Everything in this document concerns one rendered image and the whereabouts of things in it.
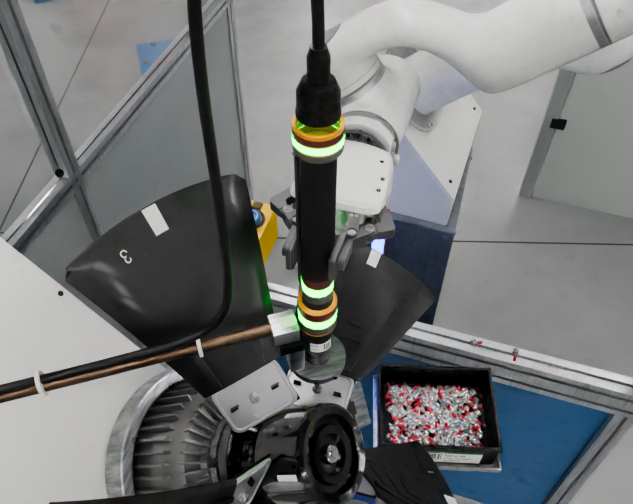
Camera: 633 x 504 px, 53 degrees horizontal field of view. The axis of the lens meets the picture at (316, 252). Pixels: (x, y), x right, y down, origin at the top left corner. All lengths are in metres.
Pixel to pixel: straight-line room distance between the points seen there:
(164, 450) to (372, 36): 0.55
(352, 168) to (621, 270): 2.17
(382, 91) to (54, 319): 0.51
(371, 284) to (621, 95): 1.80
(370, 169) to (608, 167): 2.18
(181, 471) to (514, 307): 1.84
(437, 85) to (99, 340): 0.77
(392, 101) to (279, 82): 2.70
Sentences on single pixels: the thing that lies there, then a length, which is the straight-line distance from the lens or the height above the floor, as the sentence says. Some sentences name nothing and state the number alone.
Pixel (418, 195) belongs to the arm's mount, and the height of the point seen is 1.00.
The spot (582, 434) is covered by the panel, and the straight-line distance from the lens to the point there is 1.55.
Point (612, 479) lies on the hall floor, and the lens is 2.28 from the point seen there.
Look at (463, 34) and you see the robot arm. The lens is 0.73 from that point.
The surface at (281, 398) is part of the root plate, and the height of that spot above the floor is 1.25.
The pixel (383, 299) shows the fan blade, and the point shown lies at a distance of 0.96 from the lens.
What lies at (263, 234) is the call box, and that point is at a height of 1.07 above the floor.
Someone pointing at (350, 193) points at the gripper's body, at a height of 1.48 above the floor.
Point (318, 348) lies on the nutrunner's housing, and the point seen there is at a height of 1.31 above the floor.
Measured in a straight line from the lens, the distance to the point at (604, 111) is 2.66.
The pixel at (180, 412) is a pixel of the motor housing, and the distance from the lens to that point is 0.88.
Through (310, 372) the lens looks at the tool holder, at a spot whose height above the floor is 1.27.
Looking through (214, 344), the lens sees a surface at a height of 1.36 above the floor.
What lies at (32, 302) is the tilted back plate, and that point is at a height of 1.28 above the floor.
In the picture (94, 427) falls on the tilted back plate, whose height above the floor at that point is 1.16.
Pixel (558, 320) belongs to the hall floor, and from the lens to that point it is 2.53.
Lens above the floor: 1.95
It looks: 49 degrees down
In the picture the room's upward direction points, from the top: straight up
